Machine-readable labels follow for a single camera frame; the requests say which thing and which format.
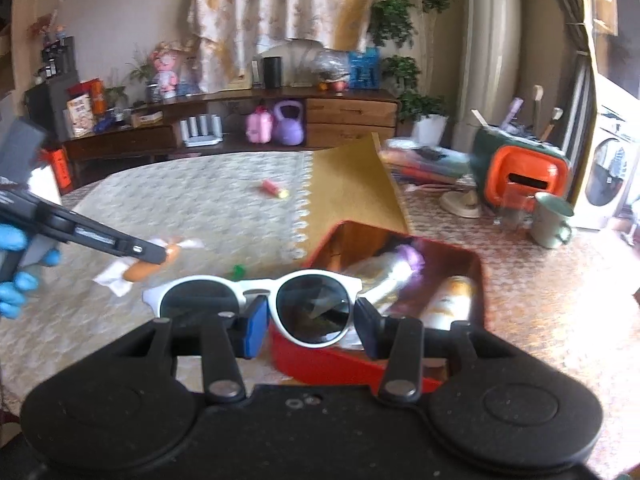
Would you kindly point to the circle-patterned table cover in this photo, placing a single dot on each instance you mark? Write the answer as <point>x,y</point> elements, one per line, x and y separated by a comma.
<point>525,285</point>

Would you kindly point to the yellow table runner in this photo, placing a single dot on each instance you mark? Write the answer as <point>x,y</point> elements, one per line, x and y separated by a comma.
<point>350,185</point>

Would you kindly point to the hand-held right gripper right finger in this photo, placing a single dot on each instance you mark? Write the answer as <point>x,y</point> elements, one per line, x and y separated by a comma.
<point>367,330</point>

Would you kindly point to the pink doll figure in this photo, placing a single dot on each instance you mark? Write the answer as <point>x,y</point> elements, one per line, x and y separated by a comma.
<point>167,72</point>

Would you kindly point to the dark wooden low shelf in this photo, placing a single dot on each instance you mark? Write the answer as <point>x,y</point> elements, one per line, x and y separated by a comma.
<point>150,132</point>

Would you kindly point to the clear plastic bag with fruit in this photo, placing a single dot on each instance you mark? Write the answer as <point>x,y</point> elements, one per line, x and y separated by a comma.
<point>332,67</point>

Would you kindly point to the tall green potted tree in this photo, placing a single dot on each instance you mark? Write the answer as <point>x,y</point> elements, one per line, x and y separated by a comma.
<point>400,20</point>

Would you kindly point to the white column air conditioner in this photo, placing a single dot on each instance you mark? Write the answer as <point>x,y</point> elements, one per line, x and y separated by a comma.
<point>492,35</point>

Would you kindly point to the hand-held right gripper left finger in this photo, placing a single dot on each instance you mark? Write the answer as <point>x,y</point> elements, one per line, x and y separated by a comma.
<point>255,327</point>

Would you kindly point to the black side cabinet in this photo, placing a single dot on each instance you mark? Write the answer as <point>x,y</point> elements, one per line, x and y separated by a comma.
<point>47,110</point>

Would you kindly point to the white washing machine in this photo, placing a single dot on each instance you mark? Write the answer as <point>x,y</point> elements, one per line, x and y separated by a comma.
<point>607,170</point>

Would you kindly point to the purple tube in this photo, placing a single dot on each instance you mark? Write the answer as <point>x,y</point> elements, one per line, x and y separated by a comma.
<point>512,110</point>

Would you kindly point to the printed snack box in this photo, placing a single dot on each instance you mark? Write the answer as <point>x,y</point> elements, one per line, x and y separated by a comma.
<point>80,114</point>

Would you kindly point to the cream lace tablecloth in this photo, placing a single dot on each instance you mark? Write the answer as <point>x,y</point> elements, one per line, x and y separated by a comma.
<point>175,200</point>

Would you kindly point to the wooden drawer cabinet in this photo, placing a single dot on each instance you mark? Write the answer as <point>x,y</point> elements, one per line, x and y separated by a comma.
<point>350,115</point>

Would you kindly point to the blue packet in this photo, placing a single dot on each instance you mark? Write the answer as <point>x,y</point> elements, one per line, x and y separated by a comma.
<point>364,67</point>

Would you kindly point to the red rectangular tin box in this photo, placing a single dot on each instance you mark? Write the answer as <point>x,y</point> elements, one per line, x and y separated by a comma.
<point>320,365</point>

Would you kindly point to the small green piece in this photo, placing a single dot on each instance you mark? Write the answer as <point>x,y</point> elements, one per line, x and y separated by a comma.
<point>239,272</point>

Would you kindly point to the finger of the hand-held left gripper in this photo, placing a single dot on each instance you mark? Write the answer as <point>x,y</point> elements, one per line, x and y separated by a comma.
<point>100,234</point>

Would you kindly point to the person's left hand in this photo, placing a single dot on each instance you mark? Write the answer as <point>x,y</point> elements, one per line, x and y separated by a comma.
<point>12,237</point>

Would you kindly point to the green plant in white pot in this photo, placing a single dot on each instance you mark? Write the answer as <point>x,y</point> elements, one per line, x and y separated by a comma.
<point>430,127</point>

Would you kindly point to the pale green mug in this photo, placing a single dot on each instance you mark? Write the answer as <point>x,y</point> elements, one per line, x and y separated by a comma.
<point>550,222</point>

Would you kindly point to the black cylinder speaker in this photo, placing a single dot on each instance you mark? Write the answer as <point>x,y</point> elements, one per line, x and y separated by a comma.
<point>272,71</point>

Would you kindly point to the small red and yellow tube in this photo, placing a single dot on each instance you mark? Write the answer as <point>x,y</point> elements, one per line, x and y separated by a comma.
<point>274,188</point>

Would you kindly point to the white frame sunglasses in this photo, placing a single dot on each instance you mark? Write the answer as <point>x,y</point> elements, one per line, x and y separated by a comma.
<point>250,287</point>

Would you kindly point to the floral cream curtain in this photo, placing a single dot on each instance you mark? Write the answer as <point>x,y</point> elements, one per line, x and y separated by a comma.
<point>280,5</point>

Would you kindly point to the clear drinking glass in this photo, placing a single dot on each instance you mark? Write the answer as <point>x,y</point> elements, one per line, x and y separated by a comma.
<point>510,212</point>

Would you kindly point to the shiny foil packet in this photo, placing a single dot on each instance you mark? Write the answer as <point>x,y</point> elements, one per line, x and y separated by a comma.
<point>385,275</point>

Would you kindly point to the white router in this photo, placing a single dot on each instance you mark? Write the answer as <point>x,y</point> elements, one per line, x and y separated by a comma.
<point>202,130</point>

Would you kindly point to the stack of flat folders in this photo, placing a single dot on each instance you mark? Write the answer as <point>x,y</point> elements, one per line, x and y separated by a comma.
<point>425,160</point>

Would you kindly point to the white round coaster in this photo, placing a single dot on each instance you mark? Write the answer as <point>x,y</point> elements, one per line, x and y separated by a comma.
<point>462,204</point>

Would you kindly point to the purple kettlebell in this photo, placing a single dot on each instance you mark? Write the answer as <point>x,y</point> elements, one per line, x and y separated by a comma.
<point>289,127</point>

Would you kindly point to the purple toy figure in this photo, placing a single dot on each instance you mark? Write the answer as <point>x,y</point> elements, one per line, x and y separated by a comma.
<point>412,257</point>

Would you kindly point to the orange and green organizer box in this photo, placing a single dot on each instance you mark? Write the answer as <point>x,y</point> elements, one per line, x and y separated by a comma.
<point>520,170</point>

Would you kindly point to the orange can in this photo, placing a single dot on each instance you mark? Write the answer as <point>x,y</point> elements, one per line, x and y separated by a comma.
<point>97,96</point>

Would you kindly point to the yellow and white bottle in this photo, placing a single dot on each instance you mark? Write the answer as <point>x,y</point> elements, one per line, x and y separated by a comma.
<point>450,300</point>

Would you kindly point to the red floor box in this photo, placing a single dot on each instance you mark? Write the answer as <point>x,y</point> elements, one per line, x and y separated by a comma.
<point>59,170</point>

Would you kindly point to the orange candy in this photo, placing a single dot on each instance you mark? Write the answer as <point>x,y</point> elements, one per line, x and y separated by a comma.
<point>142,271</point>

